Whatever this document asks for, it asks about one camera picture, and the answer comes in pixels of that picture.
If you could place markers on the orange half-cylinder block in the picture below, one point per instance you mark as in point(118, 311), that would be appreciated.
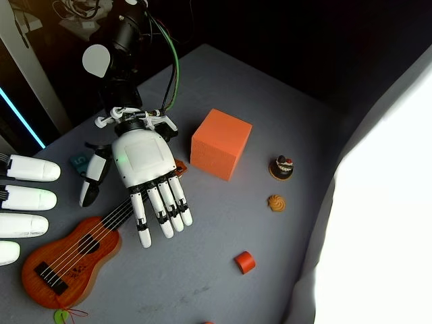
point(244, 262)

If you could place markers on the orange ukulele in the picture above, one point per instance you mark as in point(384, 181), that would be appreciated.
point(77, 263)

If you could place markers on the large orange cube block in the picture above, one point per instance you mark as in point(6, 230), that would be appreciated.
point(222, 141)

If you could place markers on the toy chocolate cake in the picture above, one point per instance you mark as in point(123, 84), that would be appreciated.
point(281, 168)

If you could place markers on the cyan light strip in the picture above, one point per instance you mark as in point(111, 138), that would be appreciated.
point(23, 118)

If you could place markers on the toy swirl cookie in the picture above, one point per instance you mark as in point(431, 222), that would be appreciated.
point(276, 203)

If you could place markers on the white frame post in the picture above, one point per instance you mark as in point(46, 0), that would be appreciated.
point(30, 67)

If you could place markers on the teal number five block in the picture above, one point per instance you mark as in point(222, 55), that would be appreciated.
point(79, 162)

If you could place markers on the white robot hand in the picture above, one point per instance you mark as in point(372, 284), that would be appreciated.
point(141, 158)
point(27, 197)

